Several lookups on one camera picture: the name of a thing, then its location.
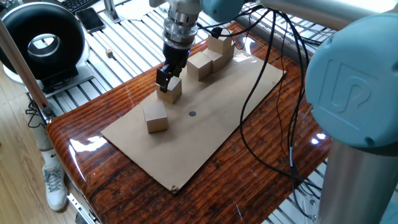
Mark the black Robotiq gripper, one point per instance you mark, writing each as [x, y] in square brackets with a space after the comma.
[175, 57]

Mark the light wooden cube block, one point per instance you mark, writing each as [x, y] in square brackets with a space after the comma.
[216, 59]
[230, 53]
[199, 66]
[172, 91]
[155, 117]
[220, 43]

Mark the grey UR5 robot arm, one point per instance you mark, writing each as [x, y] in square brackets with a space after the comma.
[357, 77]

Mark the black round dot sticker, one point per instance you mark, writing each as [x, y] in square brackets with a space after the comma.
[192, 114]

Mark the silver wrist coupling flange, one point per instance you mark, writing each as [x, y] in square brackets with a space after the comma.
[180, 29]

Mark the tiny wooden cube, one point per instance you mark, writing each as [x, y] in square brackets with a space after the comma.
[109, 53]

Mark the brown cardboard sheet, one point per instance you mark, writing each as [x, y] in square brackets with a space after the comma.
[202, 140]

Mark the white paper sheet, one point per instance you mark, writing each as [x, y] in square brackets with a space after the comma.
[136, 11]

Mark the black smartphone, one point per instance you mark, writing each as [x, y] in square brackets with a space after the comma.
[90, 19]

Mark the glossy dark wooden board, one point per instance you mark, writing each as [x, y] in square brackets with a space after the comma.
[248, 161]

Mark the black keyboard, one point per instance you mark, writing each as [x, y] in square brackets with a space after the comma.
[76, 3]

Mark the person's leg with sock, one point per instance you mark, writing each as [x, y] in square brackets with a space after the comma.
[45, 137]

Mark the white sneaker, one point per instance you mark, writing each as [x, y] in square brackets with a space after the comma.
[55, 189]

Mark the short aluminium post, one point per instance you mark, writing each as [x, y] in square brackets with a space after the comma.
[109, 9]

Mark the tan diagonal frame bar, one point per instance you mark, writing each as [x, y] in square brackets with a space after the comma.
[18, 62]

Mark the metal drawer rail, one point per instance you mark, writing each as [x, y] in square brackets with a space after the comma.
[79, 207]

